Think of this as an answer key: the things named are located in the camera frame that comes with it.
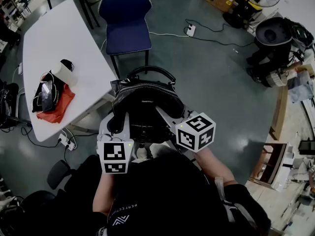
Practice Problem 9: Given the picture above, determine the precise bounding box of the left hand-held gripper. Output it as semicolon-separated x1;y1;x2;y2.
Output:
96;112;135;175

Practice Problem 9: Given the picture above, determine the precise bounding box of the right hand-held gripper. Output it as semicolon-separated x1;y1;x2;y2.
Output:
156;106;217;153

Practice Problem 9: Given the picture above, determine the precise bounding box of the black leather bag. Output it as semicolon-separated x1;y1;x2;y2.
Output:
110;65;186;144

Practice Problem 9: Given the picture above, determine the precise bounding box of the blue padded chair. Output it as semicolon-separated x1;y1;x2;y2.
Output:
97;0;153;77

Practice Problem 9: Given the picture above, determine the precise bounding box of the person's right forearm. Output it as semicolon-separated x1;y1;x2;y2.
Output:
193;146;238;187

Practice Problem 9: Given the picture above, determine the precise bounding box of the person's left forearm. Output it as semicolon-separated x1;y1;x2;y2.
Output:
92;171;117;216

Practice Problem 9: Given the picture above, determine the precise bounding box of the black office chair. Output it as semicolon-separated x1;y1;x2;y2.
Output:
46;159;72;190

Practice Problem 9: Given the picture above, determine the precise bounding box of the person's white shoe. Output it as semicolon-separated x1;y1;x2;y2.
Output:
136;147;149;160

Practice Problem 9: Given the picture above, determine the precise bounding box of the white power strip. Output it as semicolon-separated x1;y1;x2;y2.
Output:
58;133;77;150
184;24;196;37

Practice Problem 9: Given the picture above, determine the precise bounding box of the person's black shirt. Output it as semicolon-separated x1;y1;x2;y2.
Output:
105;150;272;236

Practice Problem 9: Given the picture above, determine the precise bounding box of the red cloth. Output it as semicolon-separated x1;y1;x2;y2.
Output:
36;74;76;124

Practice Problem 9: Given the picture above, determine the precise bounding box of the wooden cabinet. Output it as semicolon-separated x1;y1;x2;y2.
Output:
248;143;289;189

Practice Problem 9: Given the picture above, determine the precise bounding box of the wooden plank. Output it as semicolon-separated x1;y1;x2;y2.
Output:
269;85;289;141

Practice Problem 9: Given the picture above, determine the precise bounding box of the black smartphone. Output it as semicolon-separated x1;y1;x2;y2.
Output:
41;80;54;108

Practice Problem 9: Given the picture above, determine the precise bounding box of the white cylindrical cup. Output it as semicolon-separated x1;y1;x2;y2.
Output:
51;60;79;87

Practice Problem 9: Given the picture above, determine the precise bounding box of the black pouch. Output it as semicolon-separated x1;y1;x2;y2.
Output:
31;69;66;113

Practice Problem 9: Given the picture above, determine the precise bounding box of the black floor cable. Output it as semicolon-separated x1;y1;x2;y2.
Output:
185;18;255;46

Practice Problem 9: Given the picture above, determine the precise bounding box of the white floor cable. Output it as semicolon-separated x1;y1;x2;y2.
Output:
149;31;190;38

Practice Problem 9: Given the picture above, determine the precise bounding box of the black metal frame chair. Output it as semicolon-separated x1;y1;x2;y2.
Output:
0;81;33;130

